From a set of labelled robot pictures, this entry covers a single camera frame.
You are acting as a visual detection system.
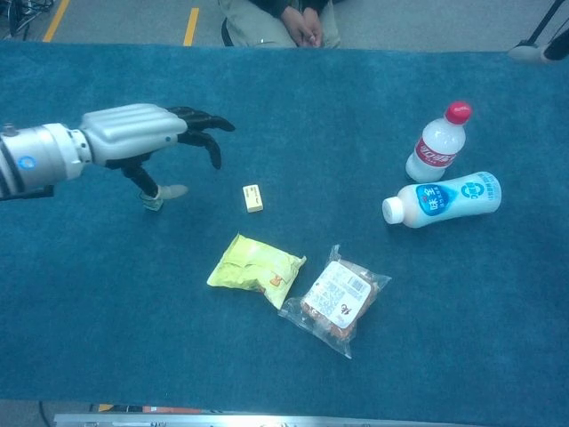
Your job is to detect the yellow-green snack bag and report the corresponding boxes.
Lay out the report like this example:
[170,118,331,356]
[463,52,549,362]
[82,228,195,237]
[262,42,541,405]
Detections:
[206,233,308,310]

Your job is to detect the black tripod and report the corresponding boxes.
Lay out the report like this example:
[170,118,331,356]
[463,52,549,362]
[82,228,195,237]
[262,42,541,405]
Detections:
[515,0,565,49]

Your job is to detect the seated person beige trousers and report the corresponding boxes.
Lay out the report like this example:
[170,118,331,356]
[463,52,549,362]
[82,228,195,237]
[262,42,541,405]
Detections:
[220,0,342,49]

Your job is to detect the blue table cloth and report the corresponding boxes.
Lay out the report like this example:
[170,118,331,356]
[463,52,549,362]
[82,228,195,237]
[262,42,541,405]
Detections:
[0,40,569,422]

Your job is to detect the clear packaged bread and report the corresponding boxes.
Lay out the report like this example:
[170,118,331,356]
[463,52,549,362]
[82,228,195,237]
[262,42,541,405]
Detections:
[277,243,392,359]

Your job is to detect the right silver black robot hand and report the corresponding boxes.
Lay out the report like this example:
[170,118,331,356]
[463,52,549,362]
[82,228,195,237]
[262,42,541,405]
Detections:
[508,26,569,63]

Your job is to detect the small yellow eraser box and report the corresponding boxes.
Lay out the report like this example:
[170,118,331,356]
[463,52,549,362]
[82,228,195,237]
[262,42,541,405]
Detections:
[242,183,265,214]

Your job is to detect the white milk bottle blue label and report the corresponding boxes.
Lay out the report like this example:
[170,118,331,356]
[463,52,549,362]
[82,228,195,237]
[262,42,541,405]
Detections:
[381,171,502,230]

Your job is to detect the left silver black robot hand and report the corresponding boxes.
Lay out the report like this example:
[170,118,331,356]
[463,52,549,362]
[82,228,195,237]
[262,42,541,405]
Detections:
[77,102,236,201]

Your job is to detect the tangled cables and frame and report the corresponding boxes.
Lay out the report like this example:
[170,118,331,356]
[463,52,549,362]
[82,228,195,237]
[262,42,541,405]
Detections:
[0,0,54,39]

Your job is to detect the clear soda bottle red cap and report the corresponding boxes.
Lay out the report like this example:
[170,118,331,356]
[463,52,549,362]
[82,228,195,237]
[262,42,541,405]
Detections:
[405,101,473,183]

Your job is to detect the aluminium rail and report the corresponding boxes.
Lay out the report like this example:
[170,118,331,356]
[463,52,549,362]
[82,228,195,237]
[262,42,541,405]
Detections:
[52,412,485,427]

